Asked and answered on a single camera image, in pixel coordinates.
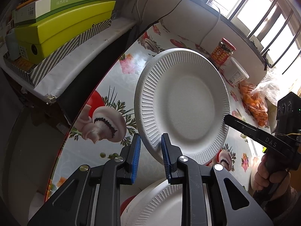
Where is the white side shelf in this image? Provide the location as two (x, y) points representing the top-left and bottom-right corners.
(1, 17), (136, 104)

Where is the white plastic tub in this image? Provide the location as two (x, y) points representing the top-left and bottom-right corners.
(221, 57), (249, 86)

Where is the white green carton box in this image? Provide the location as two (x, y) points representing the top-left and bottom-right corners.
(12, 0), (96, 25)

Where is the striped grey white box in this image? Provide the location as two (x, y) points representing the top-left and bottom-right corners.
(3, 19), (112, 87)

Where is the person's right hand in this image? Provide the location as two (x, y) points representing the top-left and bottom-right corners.
(251, 155), (291, 201)

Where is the bag of orange fruits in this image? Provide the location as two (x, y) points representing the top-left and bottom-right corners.
(238, 73), (281, 127)

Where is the lime green box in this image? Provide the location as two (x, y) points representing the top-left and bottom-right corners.
(15, 0), (116, 64)

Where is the red label jar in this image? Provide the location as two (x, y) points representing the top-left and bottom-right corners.
(210, 38), (236, 68)

